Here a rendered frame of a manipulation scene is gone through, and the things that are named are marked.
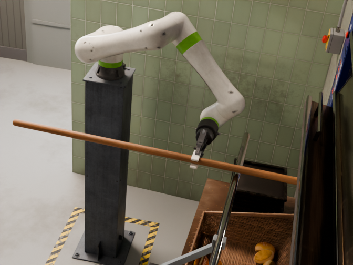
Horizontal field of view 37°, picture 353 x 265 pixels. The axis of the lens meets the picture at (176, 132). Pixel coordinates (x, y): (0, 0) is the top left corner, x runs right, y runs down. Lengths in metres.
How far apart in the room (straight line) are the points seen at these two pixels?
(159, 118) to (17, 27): 2.47
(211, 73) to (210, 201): 0.86
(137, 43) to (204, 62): 0.31
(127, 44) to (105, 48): 0.13
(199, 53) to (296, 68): 1.01
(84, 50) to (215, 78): 0.62
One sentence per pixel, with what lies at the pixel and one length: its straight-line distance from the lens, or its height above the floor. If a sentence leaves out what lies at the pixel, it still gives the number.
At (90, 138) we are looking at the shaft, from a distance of 2.25.
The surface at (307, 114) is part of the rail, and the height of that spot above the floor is 1.43.
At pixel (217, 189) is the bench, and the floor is 0.58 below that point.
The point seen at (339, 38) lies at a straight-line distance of 2.80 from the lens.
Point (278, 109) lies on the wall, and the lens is 3.37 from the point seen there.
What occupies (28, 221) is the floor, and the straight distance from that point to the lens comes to 3.67.
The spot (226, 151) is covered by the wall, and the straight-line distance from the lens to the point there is 3.57.
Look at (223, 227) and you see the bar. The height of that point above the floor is 1.17.
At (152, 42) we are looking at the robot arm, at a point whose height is 1.56.
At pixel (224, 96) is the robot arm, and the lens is 2.36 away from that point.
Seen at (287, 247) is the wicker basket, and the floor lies 0.70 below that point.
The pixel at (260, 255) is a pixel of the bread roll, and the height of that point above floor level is 0.64.
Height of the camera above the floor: 2.43
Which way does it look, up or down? 32 degrees down
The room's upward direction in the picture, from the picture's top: 6 degrees clockwise
